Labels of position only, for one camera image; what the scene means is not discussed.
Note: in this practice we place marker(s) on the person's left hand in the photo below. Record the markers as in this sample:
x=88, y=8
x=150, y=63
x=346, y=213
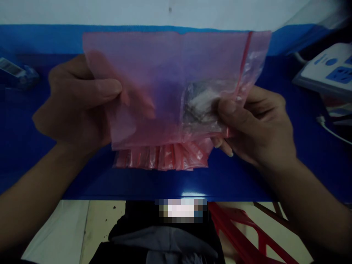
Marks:
x=71, y=110

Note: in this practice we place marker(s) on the person's right hand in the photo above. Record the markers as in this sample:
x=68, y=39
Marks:
x=264, y=129

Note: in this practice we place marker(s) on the large pink plastic bag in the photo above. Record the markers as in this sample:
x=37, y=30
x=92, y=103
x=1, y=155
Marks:
x=143, y=68

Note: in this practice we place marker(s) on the pink zip bag red seal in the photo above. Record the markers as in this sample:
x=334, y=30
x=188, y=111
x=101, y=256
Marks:
x=214, y=60

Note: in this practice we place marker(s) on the crumpled clear plastic wrap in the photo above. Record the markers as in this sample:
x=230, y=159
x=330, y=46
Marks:
x=29, y=77

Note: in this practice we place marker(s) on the small clear bag metal parts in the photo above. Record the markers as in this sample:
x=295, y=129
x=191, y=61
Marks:
x=198, y=107

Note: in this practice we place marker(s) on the small white box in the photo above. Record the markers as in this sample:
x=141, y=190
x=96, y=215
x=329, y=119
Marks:
x=9, y=70

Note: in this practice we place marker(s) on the white power strip blue sockets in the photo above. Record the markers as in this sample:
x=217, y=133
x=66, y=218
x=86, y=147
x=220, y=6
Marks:
x=328, y=71

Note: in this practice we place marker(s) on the blue table mat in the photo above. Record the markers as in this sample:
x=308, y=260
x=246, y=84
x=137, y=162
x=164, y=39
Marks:
x=176, y=181

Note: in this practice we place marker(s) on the stack of small pink bags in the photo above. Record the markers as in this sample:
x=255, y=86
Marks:
x=165, y=156

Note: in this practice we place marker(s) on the red plastic stool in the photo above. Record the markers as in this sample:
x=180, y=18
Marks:
x=247, y=236

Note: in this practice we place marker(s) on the clear plastic cover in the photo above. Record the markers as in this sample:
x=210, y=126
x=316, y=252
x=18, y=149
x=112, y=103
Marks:
x=313, y=24

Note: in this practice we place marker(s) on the person's body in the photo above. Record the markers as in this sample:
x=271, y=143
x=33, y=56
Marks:
x=165, y=239

